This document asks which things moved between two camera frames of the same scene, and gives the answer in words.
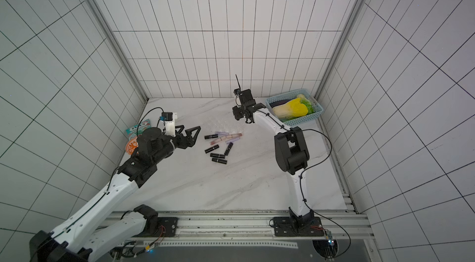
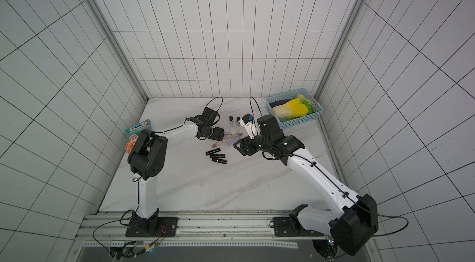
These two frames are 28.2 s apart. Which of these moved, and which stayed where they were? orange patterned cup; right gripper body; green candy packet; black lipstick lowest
Moved: right gripper body
Stayed: green candy packet; orange patterned cup; black lipstick lowest
